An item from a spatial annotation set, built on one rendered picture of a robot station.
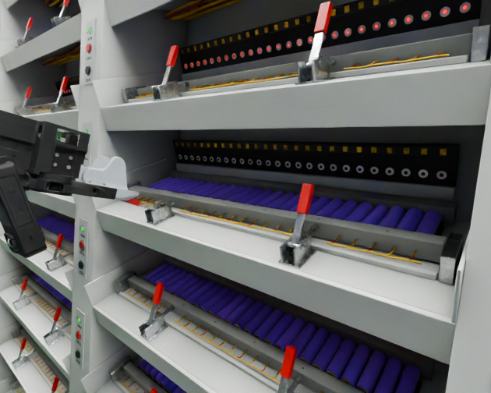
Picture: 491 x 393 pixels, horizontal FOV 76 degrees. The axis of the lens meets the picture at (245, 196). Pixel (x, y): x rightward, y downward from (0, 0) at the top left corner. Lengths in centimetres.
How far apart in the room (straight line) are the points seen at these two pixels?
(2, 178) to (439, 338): 45
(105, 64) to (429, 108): 58
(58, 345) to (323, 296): 80
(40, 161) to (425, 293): 42
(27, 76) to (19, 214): 100
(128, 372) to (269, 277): 51
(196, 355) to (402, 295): 34
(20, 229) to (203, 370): 31
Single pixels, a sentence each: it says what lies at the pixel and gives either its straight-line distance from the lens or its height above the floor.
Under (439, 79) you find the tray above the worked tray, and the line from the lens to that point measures 31.
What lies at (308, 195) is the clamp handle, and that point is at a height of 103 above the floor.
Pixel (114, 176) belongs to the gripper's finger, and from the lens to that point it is 48.
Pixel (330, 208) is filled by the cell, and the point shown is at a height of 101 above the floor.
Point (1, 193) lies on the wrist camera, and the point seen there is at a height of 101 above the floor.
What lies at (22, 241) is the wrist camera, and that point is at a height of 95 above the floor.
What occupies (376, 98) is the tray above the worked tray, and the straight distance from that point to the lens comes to 33.
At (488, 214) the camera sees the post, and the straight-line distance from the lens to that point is 30.
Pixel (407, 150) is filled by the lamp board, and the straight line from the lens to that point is 46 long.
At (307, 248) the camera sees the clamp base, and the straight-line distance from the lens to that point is 38.
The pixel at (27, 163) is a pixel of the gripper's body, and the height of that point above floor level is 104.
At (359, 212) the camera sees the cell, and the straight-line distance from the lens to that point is 44.
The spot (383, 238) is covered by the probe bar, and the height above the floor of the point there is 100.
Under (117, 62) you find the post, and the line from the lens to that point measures 73.
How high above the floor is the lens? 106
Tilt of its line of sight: 5 degrees down
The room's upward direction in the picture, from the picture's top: 5 degrees clockwise
